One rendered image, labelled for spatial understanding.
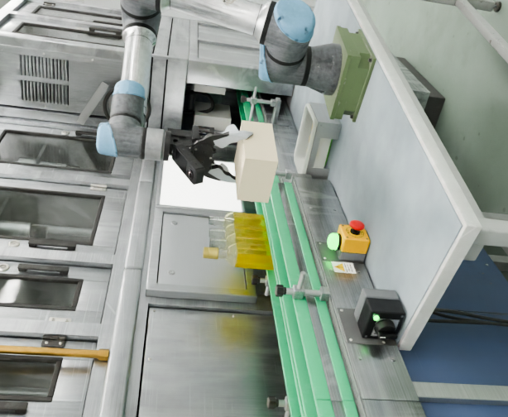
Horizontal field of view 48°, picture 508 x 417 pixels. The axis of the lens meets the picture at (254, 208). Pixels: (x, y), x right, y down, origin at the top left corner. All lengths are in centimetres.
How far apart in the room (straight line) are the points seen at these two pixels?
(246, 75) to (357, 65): 104
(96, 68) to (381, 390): 193
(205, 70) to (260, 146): 133
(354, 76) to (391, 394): 88
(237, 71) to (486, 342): 164
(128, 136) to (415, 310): 74
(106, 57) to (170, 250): 105
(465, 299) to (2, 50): 209
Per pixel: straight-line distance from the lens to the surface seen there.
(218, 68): 260
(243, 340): 167
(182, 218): 206
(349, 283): 145
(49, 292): 180
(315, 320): 134
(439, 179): 121
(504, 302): 165
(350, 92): 169
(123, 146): 133
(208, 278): 180
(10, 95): 279
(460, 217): 112
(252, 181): 130
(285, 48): 158
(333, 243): 150
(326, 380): 122
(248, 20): 158
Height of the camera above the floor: 130
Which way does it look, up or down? 9 degrees down
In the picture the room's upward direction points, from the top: 85 degrees counter-clockwise
